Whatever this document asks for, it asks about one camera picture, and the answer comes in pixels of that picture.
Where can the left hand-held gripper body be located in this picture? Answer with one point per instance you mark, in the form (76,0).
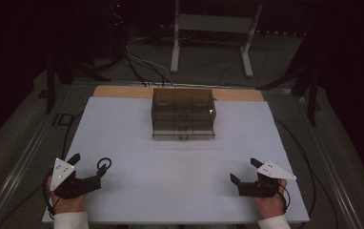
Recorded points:
(62,173)

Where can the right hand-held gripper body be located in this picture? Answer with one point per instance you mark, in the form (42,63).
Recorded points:
(259,188)

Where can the clear plastic drawer organiser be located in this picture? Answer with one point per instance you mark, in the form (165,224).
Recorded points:
(183,114)

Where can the person's right hand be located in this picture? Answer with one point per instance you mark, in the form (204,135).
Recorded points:
(271,206)

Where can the person's left hand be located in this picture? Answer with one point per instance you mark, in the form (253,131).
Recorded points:
(67,205)

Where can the white board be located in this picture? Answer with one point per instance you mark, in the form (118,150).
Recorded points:
(177,178)

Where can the black tripod stand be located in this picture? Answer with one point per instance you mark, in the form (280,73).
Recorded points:
(312,95)
(50,82)

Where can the white metal stand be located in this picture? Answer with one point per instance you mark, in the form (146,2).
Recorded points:
(213,24)

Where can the black device with red light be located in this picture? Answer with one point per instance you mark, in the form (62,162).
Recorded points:
(118,14)

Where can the metal floor rail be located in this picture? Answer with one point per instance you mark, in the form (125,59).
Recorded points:
(24,159)
(329,165)

